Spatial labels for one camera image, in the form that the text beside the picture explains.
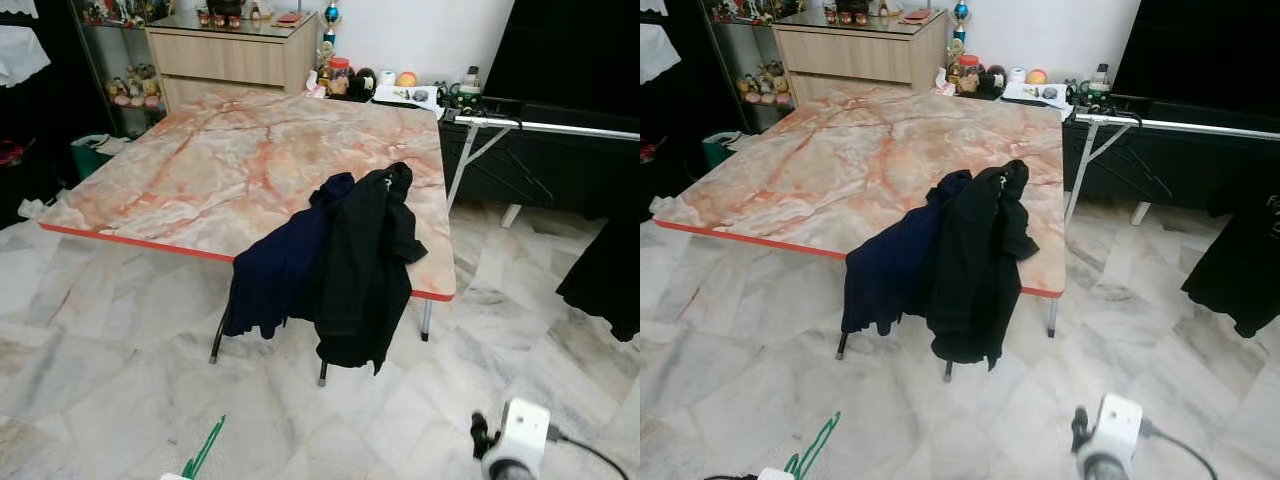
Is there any light wooden cabinet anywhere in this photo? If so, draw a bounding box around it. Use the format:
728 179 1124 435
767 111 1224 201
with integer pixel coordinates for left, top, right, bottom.
146 10 320 111
772 8 949 107

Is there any navy blue garment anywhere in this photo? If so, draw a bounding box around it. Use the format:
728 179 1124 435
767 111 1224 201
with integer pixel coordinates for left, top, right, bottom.
222 172 357 339
841 169 973 336

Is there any green plastic hanger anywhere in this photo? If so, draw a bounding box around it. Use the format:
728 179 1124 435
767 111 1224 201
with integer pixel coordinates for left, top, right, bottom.
785 411 842 480
183 415 227 480

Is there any thin black hanger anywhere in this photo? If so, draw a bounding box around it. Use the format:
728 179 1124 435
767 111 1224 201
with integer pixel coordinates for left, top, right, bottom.
498 128 557 201
1118 125 1176 199

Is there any black t-shirt with logo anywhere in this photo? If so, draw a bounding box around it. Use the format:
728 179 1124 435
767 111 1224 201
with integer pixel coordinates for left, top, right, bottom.
556 188 640 343
1181 185 1280 339

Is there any black glass display cabinet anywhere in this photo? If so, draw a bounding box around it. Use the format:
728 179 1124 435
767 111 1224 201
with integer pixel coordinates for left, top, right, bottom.
0 0 166 226
640 0 791 196

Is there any black TV console cabinet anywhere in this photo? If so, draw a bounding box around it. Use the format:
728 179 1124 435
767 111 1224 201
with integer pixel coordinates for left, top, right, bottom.
438 98 640 217
1063 95 1280 216

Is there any white hanging cloth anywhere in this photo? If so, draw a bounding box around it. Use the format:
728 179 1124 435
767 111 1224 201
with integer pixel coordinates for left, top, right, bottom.
0 24 52 89
640 22 670 84

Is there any plain black shirt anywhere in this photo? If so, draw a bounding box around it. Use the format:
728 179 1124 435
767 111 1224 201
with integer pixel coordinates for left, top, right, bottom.
310 161 429 376
925 159 1040 371

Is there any green bin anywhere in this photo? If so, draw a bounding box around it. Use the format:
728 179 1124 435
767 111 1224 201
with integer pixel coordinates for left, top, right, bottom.
70 133 133 182
702 130 746 171

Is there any blue and gold trophy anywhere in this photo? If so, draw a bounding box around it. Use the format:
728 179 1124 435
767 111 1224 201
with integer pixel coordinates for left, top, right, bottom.
322 0 344 63
951 0 973 61

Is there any black flat screen television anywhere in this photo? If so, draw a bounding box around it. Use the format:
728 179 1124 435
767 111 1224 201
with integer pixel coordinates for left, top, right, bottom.
1112 0 1280 107
484 0 640 109

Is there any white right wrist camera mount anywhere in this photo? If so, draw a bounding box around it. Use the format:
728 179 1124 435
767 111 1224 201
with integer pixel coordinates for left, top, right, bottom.
482 397 552 477
1077 392 1145 473

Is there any stack of white papers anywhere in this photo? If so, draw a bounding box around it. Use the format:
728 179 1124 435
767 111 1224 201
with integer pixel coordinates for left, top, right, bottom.
374 85 443 109
1003 82 1071 106

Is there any marble pattern folding table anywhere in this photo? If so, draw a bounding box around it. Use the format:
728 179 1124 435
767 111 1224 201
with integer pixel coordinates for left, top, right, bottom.
652 85 1067 383
38 88 458 387

